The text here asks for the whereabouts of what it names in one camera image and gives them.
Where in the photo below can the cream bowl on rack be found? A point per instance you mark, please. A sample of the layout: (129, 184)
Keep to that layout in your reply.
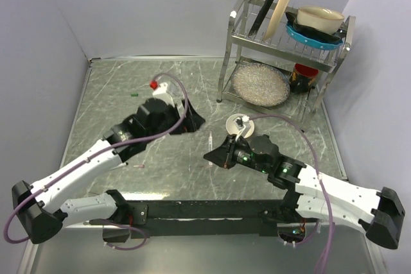
(322, 19)

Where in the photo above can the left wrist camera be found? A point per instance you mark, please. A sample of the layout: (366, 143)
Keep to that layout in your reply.
(165, 91)

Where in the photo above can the red floral bowl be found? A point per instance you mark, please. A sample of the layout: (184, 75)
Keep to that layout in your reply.
(230, 125)

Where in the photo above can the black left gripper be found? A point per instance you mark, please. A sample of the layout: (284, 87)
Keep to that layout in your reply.
(193, 120)

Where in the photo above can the red black mug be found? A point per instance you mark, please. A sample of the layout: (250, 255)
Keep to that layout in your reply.
(302, 78)

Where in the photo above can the speckled round plate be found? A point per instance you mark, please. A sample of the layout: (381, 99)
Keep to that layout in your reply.
(260, 84)

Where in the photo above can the beige plate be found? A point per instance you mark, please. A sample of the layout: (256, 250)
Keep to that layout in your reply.
(278, 12)

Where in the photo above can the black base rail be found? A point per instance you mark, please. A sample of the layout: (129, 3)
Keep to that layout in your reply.
(207, 217)

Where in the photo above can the steel dish rack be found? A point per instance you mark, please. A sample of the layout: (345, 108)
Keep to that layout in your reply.
(281, 52)

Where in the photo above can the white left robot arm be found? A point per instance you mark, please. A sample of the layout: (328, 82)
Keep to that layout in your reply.
(45, 207)

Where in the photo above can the blue dotted dish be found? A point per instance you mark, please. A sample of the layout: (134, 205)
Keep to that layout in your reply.
(312, 42)

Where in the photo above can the black square plate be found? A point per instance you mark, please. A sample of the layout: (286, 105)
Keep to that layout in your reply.
(260, 17)

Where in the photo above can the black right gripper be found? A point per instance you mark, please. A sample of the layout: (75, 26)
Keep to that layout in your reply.
(223, 156)

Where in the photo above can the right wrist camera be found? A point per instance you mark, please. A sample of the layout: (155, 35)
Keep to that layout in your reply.
(244, 126)

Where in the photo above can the black dish on rack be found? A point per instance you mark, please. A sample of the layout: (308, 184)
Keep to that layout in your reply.
(310, 32)

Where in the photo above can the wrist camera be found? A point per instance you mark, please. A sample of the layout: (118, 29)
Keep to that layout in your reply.
(165, 91)
(244, 126)

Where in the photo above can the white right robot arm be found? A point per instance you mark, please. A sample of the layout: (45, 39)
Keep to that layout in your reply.
(377, 214)

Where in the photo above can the white orange marker pen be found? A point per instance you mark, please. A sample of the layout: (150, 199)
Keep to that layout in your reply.
(210, 146)

